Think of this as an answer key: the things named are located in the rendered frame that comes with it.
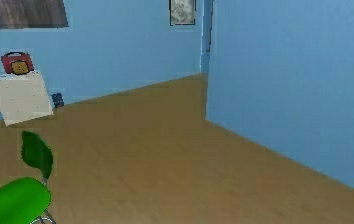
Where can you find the dark blue small object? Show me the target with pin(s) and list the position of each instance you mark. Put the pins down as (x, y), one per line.
(57, 100)

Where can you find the white cabinet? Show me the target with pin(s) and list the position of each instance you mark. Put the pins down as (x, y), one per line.
(20, 98)

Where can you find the green chair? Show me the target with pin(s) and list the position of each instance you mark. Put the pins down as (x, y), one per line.
(18, 200)

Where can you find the grey framed wall picture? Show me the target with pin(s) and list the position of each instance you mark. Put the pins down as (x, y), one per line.
(182, 11)

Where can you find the brown framed wall picture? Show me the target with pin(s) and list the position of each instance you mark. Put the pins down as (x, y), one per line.
(28, 13)

